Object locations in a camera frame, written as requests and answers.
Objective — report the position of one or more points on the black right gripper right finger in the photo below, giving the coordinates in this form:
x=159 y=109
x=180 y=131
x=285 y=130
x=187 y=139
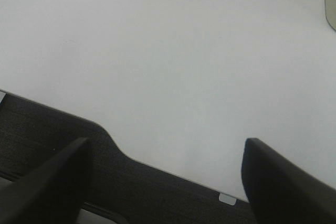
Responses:
x=280 y=192

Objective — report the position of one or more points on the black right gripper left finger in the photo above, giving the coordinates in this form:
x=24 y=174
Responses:
x=54 y=192

